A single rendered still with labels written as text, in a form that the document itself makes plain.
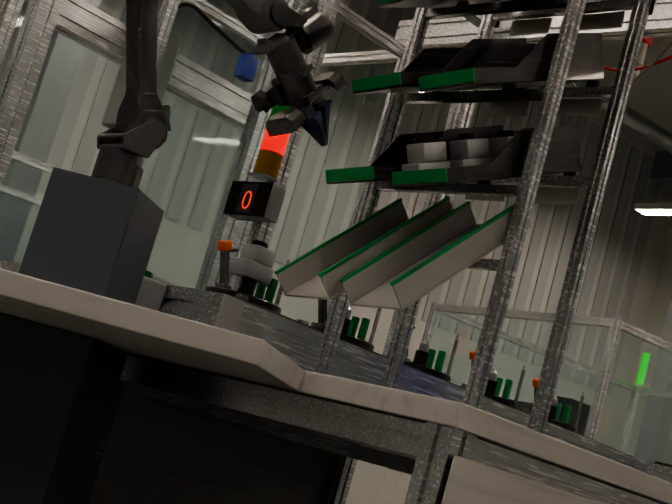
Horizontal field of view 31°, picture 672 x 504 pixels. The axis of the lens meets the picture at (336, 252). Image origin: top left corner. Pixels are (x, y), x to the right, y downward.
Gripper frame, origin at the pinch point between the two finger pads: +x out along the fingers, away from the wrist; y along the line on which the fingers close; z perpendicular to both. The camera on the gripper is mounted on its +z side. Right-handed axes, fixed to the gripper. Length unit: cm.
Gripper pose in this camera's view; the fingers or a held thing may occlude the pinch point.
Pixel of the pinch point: (317, 128)
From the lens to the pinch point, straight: 212.6
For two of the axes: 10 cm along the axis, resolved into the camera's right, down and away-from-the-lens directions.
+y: -4.9, 5.5, -6.8
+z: -7.9, 0.6, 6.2
